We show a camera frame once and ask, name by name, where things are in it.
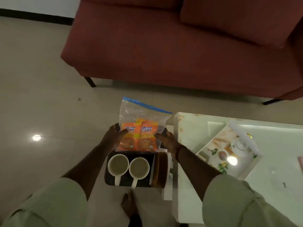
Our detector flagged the person's right hand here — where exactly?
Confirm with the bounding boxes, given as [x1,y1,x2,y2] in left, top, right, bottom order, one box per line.
[155,131,183,161]

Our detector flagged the person's left hand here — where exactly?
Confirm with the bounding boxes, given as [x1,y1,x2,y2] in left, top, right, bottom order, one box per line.
[102,124,129,153]

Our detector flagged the brown wooden napkin holder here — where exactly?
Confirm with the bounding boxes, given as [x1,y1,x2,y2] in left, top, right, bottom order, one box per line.
[151,152,169,188]

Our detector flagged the white floral mug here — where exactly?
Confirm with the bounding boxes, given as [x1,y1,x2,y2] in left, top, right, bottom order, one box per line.
[108,154,129,187]
[128,157,151,189]

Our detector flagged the white paper napkins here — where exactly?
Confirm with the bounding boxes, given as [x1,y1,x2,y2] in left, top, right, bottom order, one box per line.
[149,153,171,186]

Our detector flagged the clear zip bag blue seal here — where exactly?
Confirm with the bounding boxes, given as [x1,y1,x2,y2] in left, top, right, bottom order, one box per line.
[116,96,173,153]

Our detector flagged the white floral tray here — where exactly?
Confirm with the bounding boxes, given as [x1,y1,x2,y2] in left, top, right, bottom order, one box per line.
[196,120,264,180]

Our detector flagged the person's left forearm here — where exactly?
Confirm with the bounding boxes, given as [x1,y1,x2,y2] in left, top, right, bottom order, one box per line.
[62,140,119,201]

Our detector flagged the person's right forearm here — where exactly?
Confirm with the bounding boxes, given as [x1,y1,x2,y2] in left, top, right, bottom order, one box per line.
[176,145,223,201]

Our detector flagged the person's left foot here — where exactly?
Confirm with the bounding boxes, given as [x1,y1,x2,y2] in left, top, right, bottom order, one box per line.
[121,190,140,220]

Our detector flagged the black textured stool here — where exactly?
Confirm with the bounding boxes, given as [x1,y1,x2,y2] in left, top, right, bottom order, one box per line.
[104,126,175,188]

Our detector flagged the black trousers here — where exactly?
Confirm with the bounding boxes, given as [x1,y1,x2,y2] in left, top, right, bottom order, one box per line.
[129,214,142,227]

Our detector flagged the red fabric sofa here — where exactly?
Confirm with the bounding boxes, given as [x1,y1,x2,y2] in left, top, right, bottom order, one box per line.
[60,0,303,106]

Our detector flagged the small red sofa cushion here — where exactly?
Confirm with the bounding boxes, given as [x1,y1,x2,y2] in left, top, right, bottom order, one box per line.
[80,0,185,11]

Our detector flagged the large red sofa cushion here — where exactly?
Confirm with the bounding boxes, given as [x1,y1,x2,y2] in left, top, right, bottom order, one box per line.
[180,0,303,49]

